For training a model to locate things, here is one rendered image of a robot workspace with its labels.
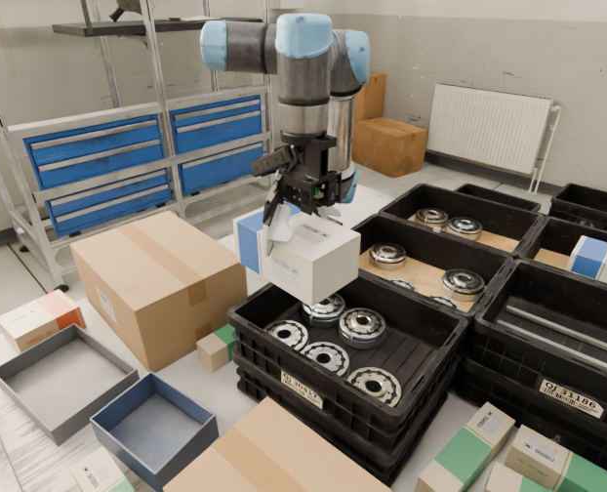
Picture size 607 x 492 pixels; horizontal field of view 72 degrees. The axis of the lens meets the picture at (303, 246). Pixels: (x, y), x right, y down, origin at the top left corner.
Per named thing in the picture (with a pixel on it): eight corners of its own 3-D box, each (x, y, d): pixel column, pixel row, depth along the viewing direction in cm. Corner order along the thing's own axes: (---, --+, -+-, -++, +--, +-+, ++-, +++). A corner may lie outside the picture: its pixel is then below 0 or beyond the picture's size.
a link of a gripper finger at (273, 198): (263, 224, 66) (284, 172, 65) (256, 221, 67) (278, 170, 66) (281, 230, 70) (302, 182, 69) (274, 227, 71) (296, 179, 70)
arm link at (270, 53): (278, 20, 71) (261, 23, 61) (344, 23, 69) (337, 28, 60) (278, 69, 75) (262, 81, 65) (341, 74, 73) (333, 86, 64)
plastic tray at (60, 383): (141, 383, 99) (138, 368, 96) (58, 447, 85) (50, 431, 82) (79, 337, 112) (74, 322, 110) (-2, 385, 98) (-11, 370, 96)
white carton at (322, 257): (236, 261, 81) (232, 219, 76) (282, 238, 88) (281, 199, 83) (311, 307, 69) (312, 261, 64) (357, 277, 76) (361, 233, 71)
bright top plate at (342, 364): (288, 361, 84) (288, 359, 84) (322, 337, 90) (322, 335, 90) (325, 390, 78) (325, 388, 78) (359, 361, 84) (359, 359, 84)
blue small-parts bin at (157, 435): (97, 440, 86) (88, 419, 83) (156, 391, 97) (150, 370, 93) (161, 497, 77) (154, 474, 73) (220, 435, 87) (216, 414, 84)
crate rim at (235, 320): (223, 321, 87) (222, 312, 86) (313, 261, 107) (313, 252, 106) (396, 430, 65) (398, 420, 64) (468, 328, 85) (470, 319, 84)
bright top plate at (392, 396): (335, 392, 77) (335, 390, 77) (364, 361, 84) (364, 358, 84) (383, 423, 72) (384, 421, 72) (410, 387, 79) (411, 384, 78)
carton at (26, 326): (24, 361, 105) (14, 339, 101) (6, 340, 111) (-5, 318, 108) (87, 327, 116) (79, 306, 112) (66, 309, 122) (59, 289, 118)
